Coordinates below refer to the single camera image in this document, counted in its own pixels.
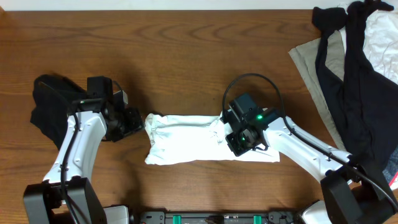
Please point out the white wrinkled garment in pile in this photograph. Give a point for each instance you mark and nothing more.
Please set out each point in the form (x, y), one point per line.
(380, 43)

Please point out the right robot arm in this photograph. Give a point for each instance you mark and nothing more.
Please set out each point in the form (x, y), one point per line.
(353, 187)

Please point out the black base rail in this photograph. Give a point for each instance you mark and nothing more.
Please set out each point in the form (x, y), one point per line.
(273, 217)

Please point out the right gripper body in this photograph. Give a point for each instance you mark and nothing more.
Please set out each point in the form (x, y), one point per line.
(240, 143)

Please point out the folded black cloth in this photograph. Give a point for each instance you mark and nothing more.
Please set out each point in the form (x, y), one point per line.
(52, 94)

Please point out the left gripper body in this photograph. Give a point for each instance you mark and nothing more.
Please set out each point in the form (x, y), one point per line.
(134, 119)

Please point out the beige garment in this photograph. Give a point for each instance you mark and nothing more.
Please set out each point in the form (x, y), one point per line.
(304, 57)

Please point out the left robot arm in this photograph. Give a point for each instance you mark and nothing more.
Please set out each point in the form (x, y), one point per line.
(77, 120)

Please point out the black garment in pile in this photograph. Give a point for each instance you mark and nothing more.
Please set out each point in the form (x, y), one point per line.
(363, 104)

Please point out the grey cloth with red tag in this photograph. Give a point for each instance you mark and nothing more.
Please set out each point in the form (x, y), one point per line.
(390, 171)

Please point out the white t-shirt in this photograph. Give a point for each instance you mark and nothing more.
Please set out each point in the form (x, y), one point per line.
(177, 139)

